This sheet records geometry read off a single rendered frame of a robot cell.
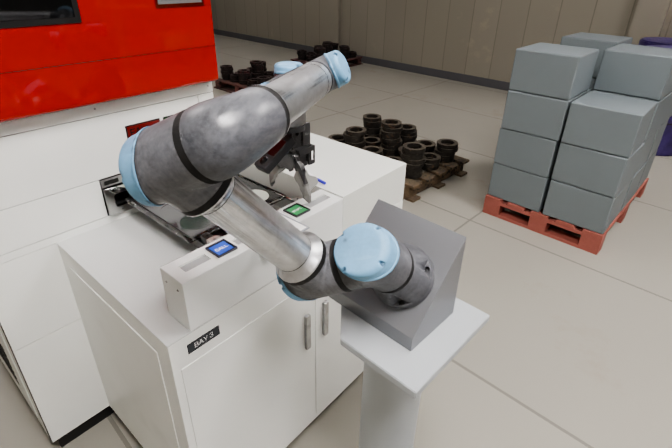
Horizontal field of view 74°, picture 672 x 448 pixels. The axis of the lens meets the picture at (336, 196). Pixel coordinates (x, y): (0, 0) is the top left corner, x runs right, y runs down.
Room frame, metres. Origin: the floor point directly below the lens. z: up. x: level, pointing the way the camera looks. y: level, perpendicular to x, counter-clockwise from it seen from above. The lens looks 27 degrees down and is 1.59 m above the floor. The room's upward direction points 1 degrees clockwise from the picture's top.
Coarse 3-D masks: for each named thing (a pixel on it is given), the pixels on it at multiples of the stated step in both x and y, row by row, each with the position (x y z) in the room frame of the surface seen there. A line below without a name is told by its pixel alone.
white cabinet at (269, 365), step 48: (96, 288) 0.97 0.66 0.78; (96, 336) 1.05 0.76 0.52; (144, 336) 0.80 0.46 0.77; (192, 336) 0.78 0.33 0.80; (240, 336) 0.87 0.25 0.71; (288, 336) 1.00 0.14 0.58; (336, 336) 1.17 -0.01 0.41; (144, 384) 0.85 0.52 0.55; (192, 384) 0.76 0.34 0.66; (240, 384) 0.86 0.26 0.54; (288, 384) 0.99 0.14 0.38; (336, 384) 1.18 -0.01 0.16; (144, 432) 0.92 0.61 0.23; (192, 432) 0.74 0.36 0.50; (240, 432) 0.84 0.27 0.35; (288, 432) 0.99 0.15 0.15
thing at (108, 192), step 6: (114, 186) 1.28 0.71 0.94; (120, 186) 1.29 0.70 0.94; (108, 192) 1.26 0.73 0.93; (114, 192) 1.27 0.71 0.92; (108, 198) 1.26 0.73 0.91; (108, 204) 1.25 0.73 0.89; (114, 204) 1.27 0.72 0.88; (120, 204) 1.29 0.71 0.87; (126, 204) 1.29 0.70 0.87; (108, 210) 1.25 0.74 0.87; (114, 210) 1.26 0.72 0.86; (120, 210) 1.28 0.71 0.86; (126, 210) 1.29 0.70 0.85
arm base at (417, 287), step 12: (420, 252) 0.84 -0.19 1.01; (420, 264) 0.80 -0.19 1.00; (432, 264) 0.83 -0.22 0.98; (420, 276) 0.78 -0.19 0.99; (432, 276) 0.80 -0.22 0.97; (408, 288) 0.76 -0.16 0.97; (420, 288) 0.77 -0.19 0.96; (384, 300) 0.79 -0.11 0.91; (396, 300) 0.78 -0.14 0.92; (408, 300) 0.77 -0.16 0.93; (420, 300) 0.78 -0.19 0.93
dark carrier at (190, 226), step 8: (248, 184) 1.40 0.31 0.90; (272, 192) 1.34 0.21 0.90; (152, 208) 1.22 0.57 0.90; (160, 208) 1.22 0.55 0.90; (168, 208) 1.22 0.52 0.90; (160, 216) 1.17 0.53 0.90; (168, 216) 1.17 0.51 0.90; (176, 216) 1.17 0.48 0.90; (184, 216) 1.17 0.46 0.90; (200, 216) 1.17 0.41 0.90; (176, 224) 1.12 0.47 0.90; (184, 224) 1.12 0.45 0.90; (192, 224) 1.13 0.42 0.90; (200, 224) 1.13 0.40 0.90; (208, 224) 1.13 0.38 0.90; (184, 232) 1.08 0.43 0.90; (192, 232) 1.08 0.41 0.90; (200, 232) 1.08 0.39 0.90
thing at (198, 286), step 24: (288, 216) 1.08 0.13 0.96; (312, 216) 1.09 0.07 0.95; (336, 216) 1.17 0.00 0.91; (216, 240) 0.95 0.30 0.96; (168, 264) 0.85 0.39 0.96; (192, 264) 0.85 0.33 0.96; (216, 264) 0.85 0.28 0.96; (240, 264) 0.89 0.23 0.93; (264, 264) 0.95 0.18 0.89; (168, 288) 0.82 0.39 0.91; (192, 288) 0.79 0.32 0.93; (216, 288) 0.84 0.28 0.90; (240, 288) 0.89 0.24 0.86; (192, 312) 0.78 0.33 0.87; (216, 312) 0.83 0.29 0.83
